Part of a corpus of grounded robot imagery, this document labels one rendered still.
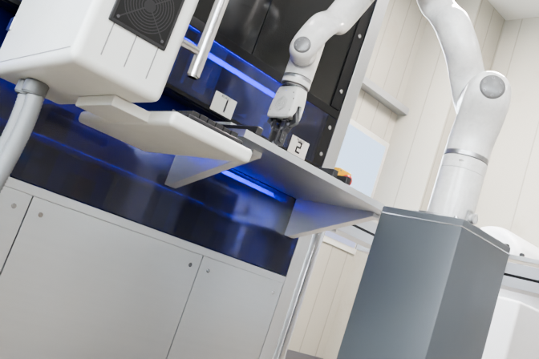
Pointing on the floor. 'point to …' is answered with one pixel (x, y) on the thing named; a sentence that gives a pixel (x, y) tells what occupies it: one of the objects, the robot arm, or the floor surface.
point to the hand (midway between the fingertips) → (277, 137)
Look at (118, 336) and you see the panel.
